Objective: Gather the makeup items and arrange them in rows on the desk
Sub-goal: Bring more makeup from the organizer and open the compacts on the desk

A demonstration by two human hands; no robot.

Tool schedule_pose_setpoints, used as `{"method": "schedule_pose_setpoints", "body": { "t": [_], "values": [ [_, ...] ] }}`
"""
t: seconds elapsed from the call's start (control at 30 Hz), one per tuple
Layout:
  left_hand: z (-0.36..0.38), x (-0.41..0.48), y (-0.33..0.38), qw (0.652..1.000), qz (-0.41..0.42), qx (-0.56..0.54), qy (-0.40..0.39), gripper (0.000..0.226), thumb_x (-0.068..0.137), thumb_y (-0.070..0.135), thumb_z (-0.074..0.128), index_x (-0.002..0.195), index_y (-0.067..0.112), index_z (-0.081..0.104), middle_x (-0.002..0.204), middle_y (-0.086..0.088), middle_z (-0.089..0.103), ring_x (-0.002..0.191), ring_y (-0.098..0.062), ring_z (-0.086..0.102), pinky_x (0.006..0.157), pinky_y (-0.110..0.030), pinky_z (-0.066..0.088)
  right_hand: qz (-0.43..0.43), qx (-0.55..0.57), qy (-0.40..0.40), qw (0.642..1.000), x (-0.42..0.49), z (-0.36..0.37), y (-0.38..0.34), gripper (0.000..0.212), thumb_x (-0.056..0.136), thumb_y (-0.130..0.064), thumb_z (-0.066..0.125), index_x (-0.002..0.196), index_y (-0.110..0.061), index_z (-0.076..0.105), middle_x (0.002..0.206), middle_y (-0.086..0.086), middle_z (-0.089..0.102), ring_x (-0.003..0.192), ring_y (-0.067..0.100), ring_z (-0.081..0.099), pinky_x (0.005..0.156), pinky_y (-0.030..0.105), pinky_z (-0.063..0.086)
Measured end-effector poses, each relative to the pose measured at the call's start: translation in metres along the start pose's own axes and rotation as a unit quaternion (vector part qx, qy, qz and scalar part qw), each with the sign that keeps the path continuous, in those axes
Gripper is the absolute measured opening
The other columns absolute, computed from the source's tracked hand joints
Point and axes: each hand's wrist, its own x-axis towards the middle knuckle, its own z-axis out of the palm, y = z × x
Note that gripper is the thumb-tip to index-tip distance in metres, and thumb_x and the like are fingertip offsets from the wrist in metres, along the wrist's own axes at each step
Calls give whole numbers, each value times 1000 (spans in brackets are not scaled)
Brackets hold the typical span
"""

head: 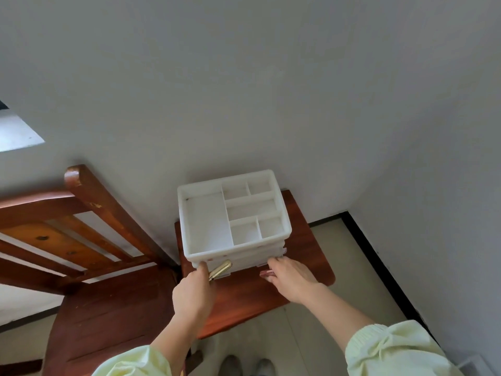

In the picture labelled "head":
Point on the wooden slat-back chair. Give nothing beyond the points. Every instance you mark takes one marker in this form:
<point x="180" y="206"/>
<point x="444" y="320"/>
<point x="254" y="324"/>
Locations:
<point x="102" y="317"/>

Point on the brown wooden cabinet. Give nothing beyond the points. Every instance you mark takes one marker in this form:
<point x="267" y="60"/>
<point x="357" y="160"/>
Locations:
<point x="305" y="246"/>

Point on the window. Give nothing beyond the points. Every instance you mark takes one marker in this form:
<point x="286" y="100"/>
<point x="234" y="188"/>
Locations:
<point x="16" y="133"/>

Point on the person's right forearm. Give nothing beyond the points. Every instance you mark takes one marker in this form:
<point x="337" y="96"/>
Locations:
<point x="352" y="317"/>

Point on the dark wooden chair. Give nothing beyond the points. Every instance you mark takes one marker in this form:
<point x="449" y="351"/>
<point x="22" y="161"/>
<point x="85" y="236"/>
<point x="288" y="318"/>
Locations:
<point x="16" y="367"/>

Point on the person's left hand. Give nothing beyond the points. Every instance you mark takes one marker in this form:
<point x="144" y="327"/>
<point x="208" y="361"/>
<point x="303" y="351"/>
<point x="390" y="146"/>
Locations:
<point x="196" y="295"/>

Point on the white plastic drawer organizer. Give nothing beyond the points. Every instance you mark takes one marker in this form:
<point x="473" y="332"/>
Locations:
<point x="207" y="223"/>

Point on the person's left forearm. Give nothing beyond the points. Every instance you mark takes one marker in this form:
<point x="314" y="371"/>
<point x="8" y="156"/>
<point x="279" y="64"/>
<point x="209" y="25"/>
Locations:
<point x="176" y="340"/>

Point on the person's right hand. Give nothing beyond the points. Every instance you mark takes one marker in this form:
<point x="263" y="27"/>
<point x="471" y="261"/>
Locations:
<point x="291" y="279"/>

